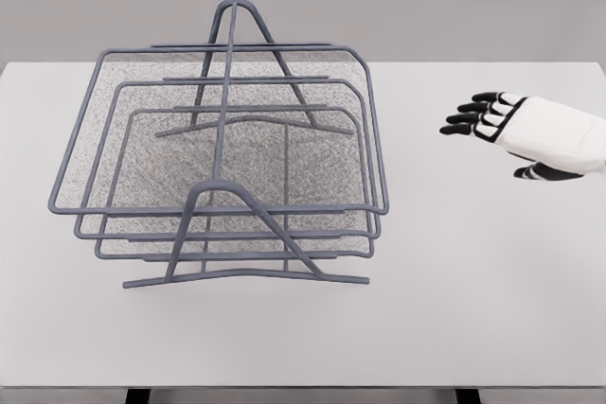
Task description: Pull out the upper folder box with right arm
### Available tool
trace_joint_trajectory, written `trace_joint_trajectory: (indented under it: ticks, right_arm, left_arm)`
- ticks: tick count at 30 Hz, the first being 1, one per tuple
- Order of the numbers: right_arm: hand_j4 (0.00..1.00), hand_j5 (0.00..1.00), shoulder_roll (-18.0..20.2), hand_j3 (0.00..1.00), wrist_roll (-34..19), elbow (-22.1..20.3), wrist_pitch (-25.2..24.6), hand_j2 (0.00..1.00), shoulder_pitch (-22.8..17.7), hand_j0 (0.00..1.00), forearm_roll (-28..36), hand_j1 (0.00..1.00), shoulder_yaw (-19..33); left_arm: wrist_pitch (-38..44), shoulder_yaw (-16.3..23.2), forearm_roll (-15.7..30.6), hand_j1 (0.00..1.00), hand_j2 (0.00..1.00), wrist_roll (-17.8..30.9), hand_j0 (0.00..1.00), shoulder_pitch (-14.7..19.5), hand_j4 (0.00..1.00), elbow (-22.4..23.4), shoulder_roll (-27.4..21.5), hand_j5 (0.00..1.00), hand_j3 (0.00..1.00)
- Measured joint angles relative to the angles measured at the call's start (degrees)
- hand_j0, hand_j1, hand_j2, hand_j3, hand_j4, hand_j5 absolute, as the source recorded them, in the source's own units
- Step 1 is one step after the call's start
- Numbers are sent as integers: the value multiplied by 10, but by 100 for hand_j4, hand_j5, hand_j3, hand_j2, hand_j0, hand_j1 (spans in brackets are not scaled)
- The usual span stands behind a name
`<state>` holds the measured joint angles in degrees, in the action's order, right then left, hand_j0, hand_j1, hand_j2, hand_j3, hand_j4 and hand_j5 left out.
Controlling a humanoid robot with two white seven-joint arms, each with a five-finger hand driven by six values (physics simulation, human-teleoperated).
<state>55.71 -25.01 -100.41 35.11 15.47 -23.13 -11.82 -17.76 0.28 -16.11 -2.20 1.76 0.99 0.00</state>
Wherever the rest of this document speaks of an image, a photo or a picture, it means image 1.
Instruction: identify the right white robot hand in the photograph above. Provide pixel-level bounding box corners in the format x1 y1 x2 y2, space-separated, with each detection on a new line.
438 90 596 183

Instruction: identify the medium grey mesh tray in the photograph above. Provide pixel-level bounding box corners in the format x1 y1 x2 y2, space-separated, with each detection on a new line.
72 76 383 240

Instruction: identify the small grey mesh tray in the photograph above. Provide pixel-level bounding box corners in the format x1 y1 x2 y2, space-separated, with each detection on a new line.
94 105 376 262

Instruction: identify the large grey mesh tray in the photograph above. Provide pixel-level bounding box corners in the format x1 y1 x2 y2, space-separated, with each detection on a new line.
46 42 391 215

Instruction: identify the grey wire rack frame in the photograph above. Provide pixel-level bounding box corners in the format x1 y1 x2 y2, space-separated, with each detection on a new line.
122 0 370 290

